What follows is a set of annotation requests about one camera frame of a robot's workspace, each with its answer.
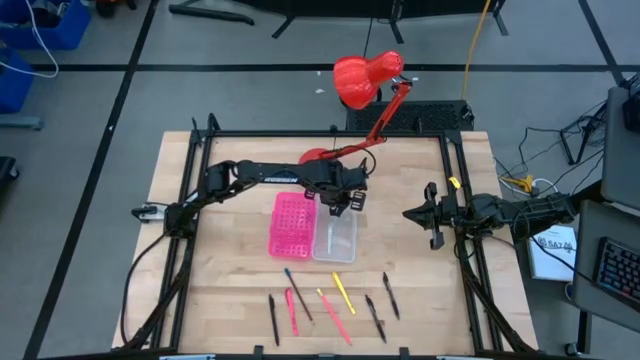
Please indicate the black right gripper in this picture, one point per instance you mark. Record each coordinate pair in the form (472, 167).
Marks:
(440, 215)

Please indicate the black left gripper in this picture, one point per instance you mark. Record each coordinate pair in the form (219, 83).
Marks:
(347, 182)

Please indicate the black pen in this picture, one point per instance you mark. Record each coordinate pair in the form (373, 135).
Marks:
(273, 320)
(391, 296)
(375, 317)

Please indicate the yellow highlighter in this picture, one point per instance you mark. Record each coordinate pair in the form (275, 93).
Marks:
(343, 293)

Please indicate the wooden pencil with blue end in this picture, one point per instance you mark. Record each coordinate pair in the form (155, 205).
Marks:
(298, 295)

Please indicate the pink pencil with yellow cap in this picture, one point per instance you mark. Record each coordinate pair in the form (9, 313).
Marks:
(334, 316)

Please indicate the pink highlighter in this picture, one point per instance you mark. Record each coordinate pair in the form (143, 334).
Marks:
(291, 311)

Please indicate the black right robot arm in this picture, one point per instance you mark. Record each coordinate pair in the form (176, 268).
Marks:
(525, 212)

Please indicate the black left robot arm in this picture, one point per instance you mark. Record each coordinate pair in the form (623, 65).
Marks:
(270, 172)

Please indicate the clear plastic supply box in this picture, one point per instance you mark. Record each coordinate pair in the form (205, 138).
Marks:
(345, 240)

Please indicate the yellow tape tag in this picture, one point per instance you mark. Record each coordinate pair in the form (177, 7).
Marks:
(454, 182)

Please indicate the black perforated computer case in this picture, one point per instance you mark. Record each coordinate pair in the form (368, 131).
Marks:
(430, 116)

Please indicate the yellow power plug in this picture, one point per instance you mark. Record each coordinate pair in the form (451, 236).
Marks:
(522, 184)

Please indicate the red desk lamp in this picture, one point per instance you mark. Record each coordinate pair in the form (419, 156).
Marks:
(360, 80)

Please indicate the white booklet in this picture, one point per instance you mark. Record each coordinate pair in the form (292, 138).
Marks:
(550, 260)

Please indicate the grey desk top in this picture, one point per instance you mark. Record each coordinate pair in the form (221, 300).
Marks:
(620, 160)
(585, 250)

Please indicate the backlit black keyboard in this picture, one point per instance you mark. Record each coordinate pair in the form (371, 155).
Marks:
(620, 270)

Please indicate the black floor stand foot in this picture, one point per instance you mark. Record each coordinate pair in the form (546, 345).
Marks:
(210, 14)

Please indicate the blue storage bin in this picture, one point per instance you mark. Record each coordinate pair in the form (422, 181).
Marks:
(70, 30)
(12, 85)

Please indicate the grey shelf foot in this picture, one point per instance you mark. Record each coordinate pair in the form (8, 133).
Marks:
(20, 122)

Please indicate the black aluminium table frame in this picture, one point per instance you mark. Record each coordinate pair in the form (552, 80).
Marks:
(325, 134)

